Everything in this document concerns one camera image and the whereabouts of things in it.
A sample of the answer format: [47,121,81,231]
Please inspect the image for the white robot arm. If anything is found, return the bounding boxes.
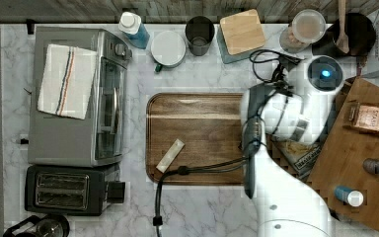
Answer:
[241,55,343,237]

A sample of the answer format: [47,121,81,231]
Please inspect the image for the tea packets in drawer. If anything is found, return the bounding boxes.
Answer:
[274,140,321,179]

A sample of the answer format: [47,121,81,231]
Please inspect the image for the wooden cutting board tray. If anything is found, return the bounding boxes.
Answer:
[145,93,242,182]

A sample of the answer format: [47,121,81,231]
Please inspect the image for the small beige packet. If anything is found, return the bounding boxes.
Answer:
[156,139,185,173]

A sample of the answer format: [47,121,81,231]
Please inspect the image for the white mug with lid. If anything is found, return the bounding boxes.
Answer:
[151,31,187,72]

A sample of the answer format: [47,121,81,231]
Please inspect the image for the dark grey cup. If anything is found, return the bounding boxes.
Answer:
[185,16,215,56]

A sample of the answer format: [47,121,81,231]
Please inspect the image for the teal canister with wooden lid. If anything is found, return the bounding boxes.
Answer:
[217,9,265,64]

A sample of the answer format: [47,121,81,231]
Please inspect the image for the blue bottle with white cap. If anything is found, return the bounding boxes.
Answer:
[118,12,150,49]

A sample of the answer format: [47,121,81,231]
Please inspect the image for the white striped folded towel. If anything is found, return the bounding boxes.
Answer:
[38,44,98,119]

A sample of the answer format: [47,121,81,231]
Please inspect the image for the black two-slot toaster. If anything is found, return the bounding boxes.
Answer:
[25,164,126,216]

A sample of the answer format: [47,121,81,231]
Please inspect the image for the silver toaster oven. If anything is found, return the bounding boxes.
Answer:
[28,27,132,167]

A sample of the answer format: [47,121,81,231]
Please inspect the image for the glass jar with snacks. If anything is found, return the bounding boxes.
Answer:
[279,9,326,53]

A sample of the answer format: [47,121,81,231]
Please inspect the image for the wooden spoon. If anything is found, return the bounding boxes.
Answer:
[336,0,349,53]

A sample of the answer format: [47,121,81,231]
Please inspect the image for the blue spice shaker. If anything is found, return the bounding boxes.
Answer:
[335,186,364,207]

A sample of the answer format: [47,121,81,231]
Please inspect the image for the black utensil holder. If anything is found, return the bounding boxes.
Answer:
[312,13,376,58]

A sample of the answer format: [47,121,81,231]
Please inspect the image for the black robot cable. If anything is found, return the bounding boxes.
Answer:
[152,156,250,237]

